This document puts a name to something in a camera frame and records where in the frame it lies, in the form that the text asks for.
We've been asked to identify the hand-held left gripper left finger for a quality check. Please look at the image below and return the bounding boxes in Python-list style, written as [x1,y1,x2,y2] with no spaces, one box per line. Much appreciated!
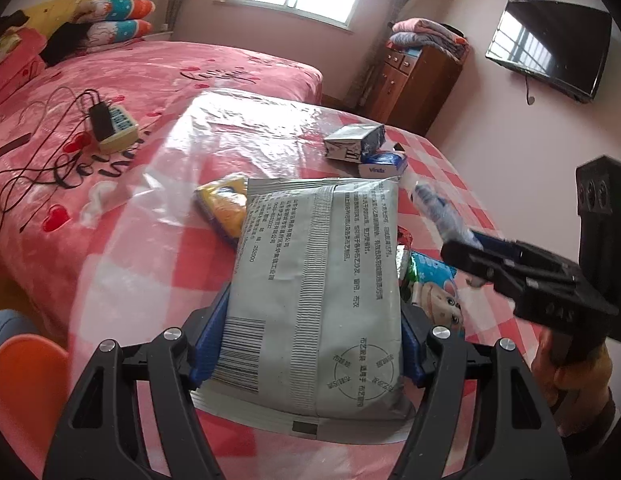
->
[43,280,232,480]

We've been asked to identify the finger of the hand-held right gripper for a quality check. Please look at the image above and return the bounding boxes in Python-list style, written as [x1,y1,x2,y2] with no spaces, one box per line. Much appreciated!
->
[441,240,522,293]
[468,229,529,261]

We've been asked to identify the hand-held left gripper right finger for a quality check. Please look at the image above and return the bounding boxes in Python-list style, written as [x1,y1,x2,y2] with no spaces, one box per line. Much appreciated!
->
[391,302,574,480]

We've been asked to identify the white blue plastic wrapper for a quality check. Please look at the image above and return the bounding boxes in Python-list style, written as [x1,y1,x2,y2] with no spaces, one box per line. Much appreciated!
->
[408,180,484,248]

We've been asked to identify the red milk tea packet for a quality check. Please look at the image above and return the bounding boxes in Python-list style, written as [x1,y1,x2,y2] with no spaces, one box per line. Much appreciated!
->
[395,225,416,271]

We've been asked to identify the grey printed plastic bag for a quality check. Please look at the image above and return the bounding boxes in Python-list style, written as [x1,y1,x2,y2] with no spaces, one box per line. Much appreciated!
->
[190,176,416,443]

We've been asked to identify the yellow blue tissue pack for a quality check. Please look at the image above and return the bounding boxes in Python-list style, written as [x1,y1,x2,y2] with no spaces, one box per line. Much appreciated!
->
[194,172,248,240]

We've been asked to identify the person's right hand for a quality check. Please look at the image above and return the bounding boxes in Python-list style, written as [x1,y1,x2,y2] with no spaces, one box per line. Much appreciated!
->
[533,327,616,416]

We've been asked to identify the blue cartoon print packet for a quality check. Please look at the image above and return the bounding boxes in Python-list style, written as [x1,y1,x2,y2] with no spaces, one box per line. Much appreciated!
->
[398,250,466,331]

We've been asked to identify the red checkered tablecloth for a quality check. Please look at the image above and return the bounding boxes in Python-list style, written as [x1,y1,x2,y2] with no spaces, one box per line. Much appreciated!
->
[65,87,546,480]

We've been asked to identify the blue white tissue pack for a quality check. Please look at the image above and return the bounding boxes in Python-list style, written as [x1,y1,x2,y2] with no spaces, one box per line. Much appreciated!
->
[359,150,409,181]

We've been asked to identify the grey small carton box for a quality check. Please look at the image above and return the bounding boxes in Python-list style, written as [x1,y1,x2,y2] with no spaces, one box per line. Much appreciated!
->
[323,122,386,165]

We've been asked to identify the brown wooden cabinet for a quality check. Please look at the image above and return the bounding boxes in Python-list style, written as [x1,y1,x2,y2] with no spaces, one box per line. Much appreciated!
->
[363,42,464,136]

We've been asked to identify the orange plastic stool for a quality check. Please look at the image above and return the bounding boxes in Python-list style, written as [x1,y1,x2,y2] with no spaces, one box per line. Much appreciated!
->
[0,335,71,456]

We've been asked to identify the person's blue trouser leg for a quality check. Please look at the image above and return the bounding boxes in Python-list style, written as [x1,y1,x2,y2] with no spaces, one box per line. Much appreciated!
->
[0,309,41,356]

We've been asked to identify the grey folded blanket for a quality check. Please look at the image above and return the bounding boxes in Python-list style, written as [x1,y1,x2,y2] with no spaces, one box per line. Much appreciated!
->
[391,30,471,61]

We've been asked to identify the beige power strip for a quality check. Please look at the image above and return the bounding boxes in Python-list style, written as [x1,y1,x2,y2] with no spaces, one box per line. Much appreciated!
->
[90,105,140,153]

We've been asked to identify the pink folded blanket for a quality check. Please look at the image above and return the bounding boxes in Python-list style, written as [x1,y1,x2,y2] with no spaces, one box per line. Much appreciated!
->
[391,17,446,36]

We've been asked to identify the black charger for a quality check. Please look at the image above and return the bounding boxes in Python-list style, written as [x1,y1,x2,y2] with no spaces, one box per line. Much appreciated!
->
[88,102,116,143]

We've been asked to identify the bed with pink sheet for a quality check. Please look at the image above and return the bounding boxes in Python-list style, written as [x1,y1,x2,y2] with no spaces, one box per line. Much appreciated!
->
[0,40,324,311]

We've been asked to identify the black phone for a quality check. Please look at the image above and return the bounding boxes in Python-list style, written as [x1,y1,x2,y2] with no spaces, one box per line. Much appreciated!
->
[0,132,34,158]

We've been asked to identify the cartoon print bolster pillow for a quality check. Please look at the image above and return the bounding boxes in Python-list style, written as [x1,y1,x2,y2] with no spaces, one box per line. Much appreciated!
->
[83,19,154,51]
[73,0,156,23]

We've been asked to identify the pink pillow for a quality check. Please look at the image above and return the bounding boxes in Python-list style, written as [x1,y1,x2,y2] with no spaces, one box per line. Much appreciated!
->
[0,27,46,106]

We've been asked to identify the black garment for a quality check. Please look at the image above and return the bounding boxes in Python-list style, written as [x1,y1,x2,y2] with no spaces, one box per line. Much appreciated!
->
[40,22,94,67]

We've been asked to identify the yellow floral print pillow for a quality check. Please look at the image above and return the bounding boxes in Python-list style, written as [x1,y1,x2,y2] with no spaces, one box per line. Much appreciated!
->
[0,30,21,63]

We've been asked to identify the yellow headboard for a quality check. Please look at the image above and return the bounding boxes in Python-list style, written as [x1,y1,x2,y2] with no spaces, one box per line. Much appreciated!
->
[20,0,122,36]

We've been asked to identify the dark brown garment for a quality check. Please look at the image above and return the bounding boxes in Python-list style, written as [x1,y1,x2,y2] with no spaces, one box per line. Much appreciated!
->
[0,10,31,36]

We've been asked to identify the black wall television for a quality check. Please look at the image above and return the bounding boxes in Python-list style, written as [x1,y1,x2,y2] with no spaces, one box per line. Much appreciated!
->
[485,0,614,103]

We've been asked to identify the black charging cables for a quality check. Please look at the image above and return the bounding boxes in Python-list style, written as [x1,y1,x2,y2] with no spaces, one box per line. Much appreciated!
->
[0,87,98,251]

